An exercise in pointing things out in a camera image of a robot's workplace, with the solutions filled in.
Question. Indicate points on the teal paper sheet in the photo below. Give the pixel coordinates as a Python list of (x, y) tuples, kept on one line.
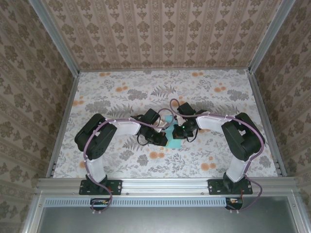
[(175, 144)]

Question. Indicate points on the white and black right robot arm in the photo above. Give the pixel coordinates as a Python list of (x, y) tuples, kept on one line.
[(209, 122)]

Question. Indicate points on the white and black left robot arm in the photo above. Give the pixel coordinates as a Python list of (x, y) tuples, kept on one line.
[(124, 128)]

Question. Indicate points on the floral table mat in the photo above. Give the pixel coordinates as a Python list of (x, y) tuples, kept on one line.
[(145, 165)]

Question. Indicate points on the grey metal panel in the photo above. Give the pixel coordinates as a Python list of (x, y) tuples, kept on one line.
[(165, 221)]

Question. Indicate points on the small circuit board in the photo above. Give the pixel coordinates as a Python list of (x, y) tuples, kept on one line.
[(99, 202), (234, 201)]

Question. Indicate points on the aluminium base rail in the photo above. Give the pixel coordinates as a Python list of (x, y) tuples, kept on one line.
[(165, 185)]

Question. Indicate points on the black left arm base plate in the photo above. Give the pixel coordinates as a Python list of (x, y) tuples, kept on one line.
[(116, 187)]

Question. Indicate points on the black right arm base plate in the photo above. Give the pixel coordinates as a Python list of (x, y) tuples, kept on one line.
[(215, 187)]

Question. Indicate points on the aluminium table side rail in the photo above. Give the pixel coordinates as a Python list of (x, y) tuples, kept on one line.
[(70, 97), (258, 97)]

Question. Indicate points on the aluminium corner post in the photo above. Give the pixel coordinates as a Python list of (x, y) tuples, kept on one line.
[(56, 36), (270, 36)]

